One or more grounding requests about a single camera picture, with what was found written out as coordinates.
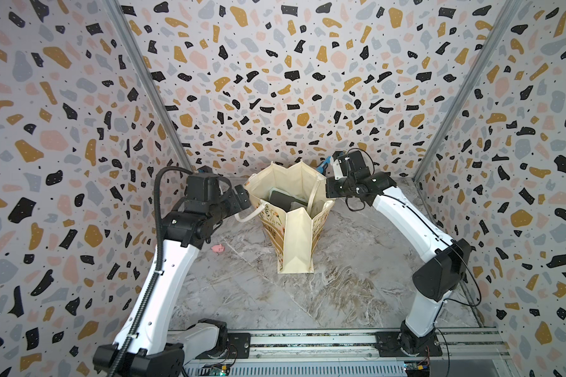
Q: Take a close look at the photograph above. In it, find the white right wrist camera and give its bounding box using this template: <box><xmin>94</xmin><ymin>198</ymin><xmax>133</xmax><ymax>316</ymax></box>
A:
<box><xmin>332</xmin><ymin>160</ymin><xmax>346</xmax><ymax>181</ymax></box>

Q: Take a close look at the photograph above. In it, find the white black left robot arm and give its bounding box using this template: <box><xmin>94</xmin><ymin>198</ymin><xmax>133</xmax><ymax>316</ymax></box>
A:
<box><xmin>93</xmin><ymin>167</ymin><xmax>251</xmax><ymax>376</ymax></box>

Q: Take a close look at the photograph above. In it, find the cream floral canvas tote bag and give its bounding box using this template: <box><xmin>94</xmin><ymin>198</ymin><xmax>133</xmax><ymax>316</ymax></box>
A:
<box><xmin>235</xmin><ymin>161</ymin><xmax>335</xmax><ymax>274</ymax></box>

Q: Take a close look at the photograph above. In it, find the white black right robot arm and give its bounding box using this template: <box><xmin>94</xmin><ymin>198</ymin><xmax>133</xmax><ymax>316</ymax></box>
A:
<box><xmin>325</xmin><ymin>148</ymin><xmax>472</xmax><ymax>357</ymax></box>

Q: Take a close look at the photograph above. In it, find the black pencil case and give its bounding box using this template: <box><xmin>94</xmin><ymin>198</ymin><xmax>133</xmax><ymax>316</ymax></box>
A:
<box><xmin>267</xmin><ymin>188</ymin><xmax>308</xmax><ymax>212</ymax></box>

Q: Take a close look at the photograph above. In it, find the small pink pig toy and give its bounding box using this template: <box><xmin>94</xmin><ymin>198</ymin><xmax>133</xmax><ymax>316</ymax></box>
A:
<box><xmin>212</xmin><ymin>244</ymin><xmax>225</xmax><ymax>253</ymax></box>

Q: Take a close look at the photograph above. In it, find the blue toy microphone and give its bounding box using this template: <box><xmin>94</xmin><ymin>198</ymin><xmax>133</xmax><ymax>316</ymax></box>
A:
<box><xmin>316</xmin><ymin>156</ymin><xmax>332</xmax><ymax>174</ymax></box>

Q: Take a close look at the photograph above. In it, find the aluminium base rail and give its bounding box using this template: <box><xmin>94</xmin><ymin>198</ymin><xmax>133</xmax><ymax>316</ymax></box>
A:
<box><xmin>186</xmin><ymin>328</ymin><xmax>519</xmax><ymax>376</ymax></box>

